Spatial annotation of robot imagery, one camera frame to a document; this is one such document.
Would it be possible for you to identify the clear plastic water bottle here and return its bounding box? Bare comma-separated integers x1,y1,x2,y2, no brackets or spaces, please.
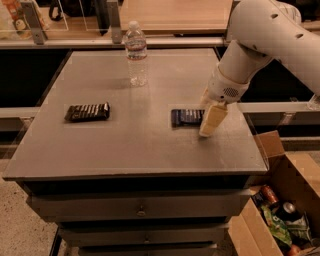
124,21,147,87

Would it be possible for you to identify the colourful carton box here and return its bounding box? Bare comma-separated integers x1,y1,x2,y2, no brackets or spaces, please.
0,0,32,40

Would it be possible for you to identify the blue rxbar blueberry bar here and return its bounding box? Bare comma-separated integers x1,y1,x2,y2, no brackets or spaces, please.
171,109,204,127

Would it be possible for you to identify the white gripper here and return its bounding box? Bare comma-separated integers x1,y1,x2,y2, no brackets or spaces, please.
199,65,249,137

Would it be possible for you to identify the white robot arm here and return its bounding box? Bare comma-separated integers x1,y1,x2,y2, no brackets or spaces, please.
199,0,320,137

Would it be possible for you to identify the grey drawer cabinet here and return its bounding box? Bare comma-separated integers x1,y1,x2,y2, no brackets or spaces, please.
4,49,267,256

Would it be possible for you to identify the brown soda can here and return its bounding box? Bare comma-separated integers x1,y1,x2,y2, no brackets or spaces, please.
260,185,279,205

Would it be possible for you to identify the light wooden desk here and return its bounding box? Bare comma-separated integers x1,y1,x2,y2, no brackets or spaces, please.
40,0,233,38

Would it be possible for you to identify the brown cardboard box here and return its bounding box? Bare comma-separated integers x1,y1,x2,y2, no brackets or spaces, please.
228,131,320,256

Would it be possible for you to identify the black chocolate rxbar bar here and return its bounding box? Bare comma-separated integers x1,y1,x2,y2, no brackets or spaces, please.
64,102,110,122

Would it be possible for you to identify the black bag on desk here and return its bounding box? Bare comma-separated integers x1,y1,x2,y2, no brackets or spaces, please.
49,0,96,21

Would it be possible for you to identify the green snack bag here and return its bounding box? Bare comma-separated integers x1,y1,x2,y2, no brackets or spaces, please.
261,205,292,249

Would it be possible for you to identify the dark silver-top can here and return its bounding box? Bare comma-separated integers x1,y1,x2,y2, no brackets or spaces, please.
276,202,299,221

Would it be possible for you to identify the red round fruit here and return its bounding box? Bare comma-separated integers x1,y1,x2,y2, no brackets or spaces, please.
286,245,301,256

